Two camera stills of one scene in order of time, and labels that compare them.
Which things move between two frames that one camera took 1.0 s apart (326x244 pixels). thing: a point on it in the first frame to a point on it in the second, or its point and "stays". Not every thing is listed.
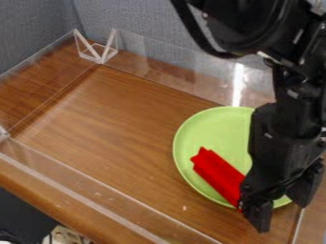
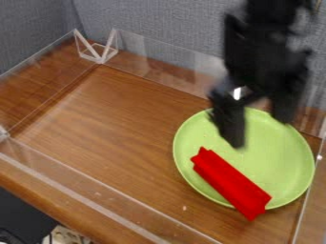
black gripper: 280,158 to 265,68
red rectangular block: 221,172 stays
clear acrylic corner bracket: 98,52 stays
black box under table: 24,225 stays
